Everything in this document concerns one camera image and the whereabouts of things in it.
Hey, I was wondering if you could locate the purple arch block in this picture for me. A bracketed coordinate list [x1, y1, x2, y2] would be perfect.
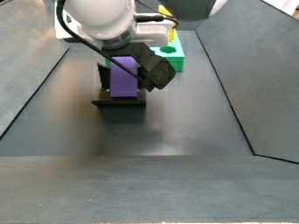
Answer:
[110, 56, 138, 97]

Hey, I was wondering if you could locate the yellow star prism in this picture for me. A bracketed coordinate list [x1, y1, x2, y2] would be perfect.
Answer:
[158, 4, 176, 43]

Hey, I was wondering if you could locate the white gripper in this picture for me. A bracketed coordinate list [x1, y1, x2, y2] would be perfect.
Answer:
[64, 17, 174, 49]

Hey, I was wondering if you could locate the green shape sorter base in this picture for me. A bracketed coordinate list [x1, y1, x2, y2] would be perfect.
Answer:
[104, 34, 184, 72]

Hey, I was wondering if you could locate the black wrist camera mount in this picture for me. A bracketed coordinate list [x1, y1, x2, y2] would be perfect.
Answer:
[103, 43, 176, 92]

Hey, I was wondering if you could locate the black L-shaped fixture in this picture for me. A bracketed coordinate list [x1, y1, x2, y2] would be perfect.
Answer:
[91, 64, 146, 109]

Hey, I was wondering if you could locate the black cable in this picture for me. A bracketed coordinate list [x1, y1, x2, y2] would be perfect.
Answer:
[55, 0, 180, 86]

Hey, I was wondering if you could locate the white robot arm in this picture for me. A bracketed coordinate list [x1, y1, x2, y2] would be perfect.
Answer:
[62, 0, 228, 48]

